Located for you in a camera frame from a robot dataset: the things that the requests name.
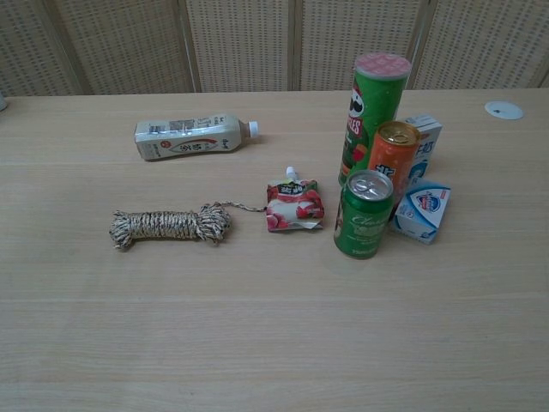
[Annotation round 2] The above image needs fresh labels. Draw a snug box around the red jelly drink pouch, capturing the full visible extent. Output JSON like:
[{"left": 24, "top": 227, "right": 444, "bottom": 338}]
[{"left": 264, "top": 166, "right": 325, "bottom": 233}]

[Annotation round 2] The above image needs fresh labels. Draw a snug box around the green beverage can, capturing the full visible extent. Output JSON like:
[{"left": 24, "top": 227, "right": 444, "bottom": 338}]
[{"left": 334, "top": 169, "right": 395, "bottom": 260}]

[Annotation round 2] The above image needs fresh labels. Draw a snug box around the milk tea plastic bottle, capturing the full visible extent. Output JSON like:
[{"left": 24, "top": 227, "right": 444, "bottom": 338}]
[{"left": 134, "top": 112, "right": 262, "bottom": 162}]

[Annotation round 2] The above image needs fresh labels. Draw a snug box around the orange soda can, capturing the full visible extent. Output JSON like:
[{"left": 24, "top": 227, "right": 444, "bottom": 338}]
[{"left": 367, "top": 120, "right": 421, "bottom": 211}]

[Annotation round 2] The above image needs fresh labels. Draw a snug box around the green Pringles chip can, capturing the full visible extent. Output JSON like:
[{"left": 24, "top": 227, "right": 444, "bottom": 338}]
[{"left": 337, "top": 52, "right": 413, "bottom": 188}]

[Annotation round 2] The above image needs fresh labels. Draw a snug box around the white blue soap box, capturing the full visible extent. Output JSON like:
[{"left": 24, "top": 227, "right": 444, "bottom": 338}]
[{"left": 393, "top": 179, "right": 452, "bottom": 245}]

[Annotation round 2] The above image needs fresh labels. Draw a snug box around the white blue milk carton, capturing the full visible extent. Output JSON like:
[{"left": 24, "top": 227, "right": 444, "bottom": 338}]
[{"left": 403, "top": 112, "right": 444, "bottom": 186}]

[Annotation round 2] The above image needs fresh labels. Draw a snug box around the woven rattan folding screen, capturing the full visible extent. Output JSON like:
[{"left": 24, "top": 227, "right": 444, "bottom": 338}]
[{"left": 0, "top": 0, "right": 549, "bottom": 97}]

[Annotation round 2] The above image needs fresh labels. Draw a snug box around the round white table grommet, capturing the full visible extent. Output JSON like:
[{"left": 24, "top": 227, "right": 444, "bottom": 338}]
[{"left": 484, "top": 100, "right": 526, "bottom": 120}]

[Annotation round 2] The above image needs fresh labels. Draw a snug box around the coiled beige braided rope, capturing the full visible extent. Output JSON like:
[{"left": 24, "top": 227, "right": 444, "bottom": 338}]
[{"left": 107, "top": 200, "right": 268, "bottom": 252}]

